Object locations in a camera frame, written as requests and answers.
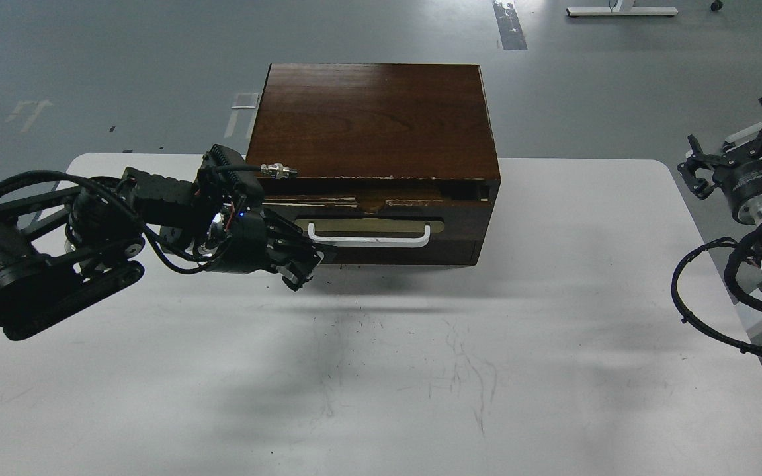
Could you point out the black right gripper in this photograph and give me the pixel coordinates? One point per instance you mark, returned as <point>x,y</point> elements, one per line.
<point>761,185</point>

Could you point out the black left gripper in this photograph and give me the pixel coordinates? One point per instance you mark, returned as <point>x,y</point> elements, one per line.
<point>244,241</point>

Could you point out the wooden drawer with white handle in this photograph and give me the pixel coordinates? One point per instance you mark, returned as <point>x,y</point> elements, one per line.
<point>407,232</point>

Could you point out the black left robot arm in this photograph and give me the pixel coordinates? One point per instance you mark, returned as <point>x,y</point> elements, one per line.
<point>68,242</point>

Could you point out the dark wooden drawer cabinet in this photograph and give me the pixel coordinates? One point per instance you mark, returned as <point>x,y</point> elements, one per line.
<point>366,133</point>

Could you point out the white table leg base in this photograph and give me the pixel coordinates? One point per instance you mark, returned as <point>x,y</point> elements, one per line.
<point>621,9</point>

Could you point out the grey floor tape strip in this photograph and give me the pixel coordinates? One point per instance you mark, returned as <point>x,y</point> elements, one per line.
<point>511,36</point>

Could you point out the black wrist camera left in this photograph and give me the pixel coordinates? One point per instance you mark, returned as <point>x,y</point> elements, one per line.
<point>225,173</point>

